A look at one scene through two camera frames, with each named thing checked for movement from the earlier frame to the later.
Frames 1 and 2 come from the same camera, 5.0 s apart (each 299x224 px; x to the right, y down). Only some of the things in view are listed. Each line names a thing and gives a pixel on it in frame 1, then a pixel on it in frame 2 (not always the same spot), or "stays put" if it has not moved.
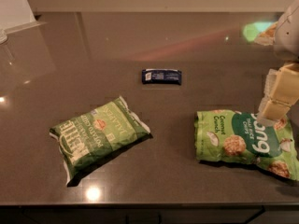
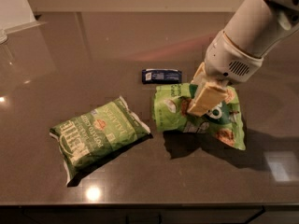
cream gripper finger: x=270 y=81 to x=200 y=75
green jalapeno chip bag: x=88 y=139 stays put
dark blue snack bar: x=162 y=76 stays put
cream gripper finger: x=284 y=92 to x=207 y=97
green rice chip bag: x=233 y=136 to x=171 y=114
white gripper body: x=288 y=36 to x=229 y=61
